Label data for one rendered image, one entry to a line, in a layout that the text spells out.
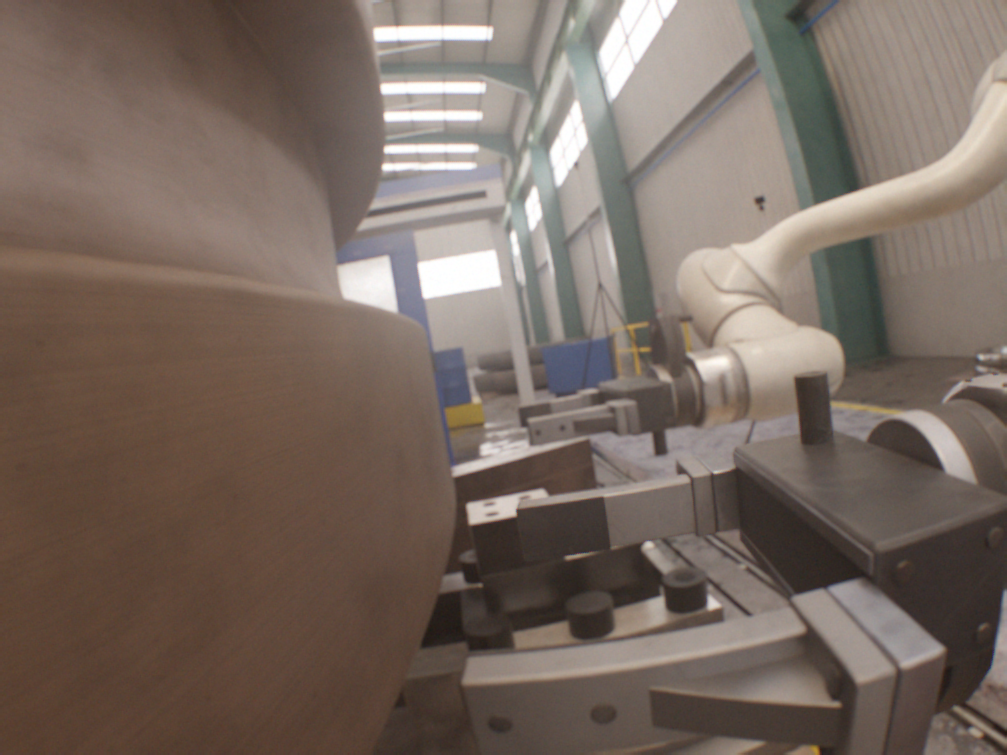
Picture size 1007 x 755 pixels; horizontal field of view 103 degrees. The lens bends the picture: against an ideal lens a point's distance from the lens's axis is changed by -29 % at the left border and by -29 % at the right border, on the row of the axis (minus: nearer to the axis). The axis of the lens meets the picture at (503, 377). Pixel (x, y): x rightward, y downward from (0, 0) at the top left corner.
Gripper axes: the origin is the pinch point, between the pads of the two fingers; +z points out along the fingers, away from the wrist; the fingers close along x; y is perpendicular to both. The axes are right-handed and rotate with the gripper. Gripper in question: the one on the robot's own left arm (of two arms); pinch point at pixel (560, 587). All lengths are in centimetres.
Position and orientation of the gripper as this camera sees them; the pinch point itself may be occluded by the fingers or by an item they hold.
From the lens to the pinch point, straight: 19.9
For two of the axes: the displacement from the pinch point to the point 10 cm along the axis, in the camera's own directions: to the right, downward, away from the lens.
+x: -1.2, 0.7, -9.9
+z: -9.8, 1.7, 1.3
